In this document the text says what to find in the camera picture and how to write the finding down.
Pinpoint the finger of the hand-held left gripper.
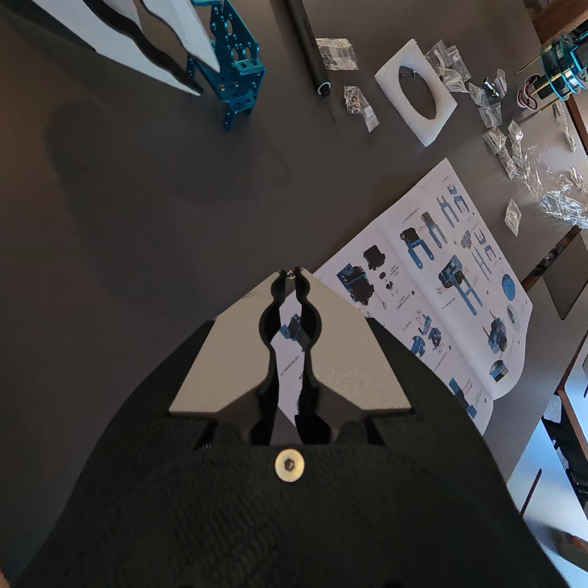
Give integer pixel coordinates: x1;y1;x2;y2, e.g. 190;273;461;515
140;0;221;74
32;0;205;97

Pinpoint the cluster of small clear bags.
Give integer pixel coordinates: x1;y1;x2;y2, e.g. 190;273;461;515
425;39;577;237

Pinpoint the clear bag of screws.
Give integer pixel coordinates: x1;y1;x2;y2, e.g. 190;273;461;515
344;85;380;132
316;38;359;71

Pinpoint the black electric screwdriver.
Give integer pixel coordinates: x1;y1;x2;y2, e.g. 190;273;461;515
285;0;338;125

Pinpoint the crumpled clear plastic wrap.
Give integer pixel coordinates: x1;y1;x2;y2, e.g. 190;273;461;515
524;145;588;229

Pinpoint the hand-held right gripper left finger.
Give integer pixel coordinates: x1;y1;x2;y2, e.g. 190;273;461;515
168;270;288;445

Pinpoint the open instruction booklet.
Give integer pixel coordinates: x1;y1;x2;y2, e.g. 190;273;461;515
270;157;533;436

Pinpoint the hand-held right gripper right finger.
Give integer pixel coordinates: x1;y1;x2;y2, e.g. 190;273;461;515
294;267;413;445

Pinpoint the adjacent wood-edged desk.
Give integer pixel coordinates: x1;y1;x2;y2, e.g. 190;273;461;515
521;225;588;414

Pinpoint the pink servo cable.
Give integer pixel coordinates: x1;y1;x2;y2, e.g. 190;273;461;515
517;75;546;109

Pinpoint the grey desk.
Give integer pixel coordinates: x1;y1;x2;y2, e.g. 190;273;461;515
0;0;588;579

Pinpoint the white foam square ring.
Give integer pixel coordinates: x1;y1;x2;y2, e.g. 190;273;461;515
374;38;458;148

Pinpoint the blue metal bracket assembly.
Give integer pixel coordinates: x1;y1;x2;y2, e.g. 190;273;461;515
186;0;267;132

